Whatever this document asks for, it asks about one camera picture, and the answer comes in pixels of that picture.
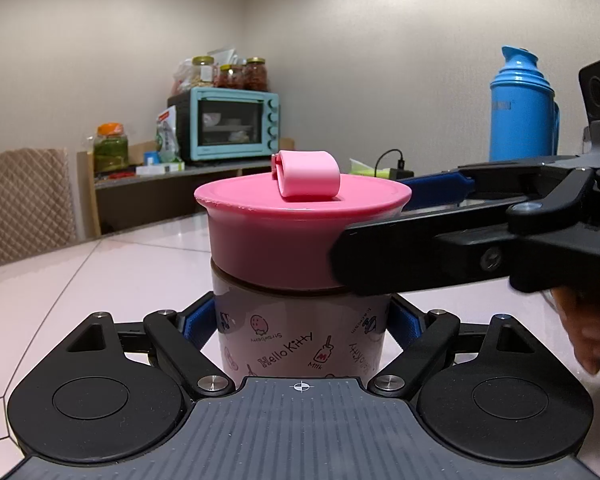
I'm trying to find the glass jar with yellow lid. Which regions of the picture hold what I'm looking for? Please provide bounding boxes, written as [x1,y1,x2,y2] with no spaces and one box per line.
[190,55,216,89]

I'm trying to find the jars on oven top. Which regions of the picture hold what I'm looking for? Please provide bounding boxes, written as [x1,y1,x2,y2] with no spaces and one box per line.
[171,47,242,97]

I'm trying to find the wooden sideboard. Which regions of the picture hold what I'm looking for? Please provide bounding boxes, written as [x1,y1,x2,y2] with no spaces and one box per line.
[77,137,297,239]

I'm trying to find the small jar of red preserve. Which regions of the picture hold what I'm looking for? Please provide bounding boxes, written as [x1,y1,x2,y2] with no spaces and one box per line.
[218,63,245,90]

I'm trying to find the pink bottle cap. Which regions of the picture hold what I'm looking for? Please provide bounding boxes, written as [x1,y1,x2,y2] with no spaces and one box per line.
[194,150,414,296]

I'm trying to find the black charger with cable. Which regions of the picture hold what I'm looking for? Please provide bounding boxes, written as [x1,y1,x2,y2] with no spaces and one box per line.
[374,148,407,179]

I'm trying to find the tall jar of red preserve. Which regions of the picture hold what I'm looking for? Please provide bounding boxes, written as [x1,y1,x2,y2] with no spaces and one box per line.
[243,57,270,92]

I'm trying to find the green and white packet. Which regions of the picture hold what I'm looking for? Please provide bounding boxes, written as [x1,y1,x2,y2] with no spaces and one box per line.
[154,106,182,162]

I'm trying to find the green jar with orange lid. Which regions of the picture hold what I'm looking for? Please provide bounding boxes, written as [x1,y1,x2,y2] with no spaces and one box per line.
[93,122,130,174]

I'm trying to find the blue and white box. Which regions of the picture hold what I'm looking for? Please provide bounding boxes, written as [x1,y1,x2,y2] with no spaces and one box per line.
[135,151,186,177]

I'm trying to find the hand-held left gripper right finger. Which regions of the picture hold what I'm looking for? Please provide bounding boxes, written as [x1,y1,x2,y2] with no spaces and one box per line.
[369,294,540,397]

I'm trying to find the beige quilted chair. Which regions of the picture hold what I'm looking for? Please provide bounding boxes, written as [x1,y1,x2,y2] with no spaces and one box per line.
[0,147,79,272]

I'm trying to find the blue thermos flask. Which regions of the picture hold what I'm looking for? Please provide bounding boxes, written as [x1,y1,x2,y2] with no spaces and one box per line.
[489,46,561,163]

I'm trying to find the printed pink bottle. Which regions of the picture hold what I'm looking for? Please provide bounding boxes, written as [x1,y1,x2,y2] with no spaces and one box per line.
[210,259,394,387]

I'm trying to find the person's right hand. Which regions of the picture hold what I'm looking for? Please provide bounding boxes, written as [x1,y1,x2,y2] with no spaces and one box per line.
[552,286,600,377]

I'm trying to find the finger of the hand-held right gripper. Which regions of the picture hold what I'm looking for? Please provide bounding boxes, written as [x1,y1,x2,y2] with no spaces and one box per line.
[397,155,582,207]
[330,169,600,296]

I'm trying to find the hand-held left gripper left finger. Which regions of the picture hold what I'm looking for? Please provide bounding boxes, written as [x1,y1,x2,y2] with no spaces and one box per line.
[66,292,234,396]

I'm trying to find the teal toaster oven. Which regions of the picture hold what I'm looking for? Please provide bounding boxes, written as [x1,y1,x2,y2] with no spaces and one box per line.
[167,86,283,164]

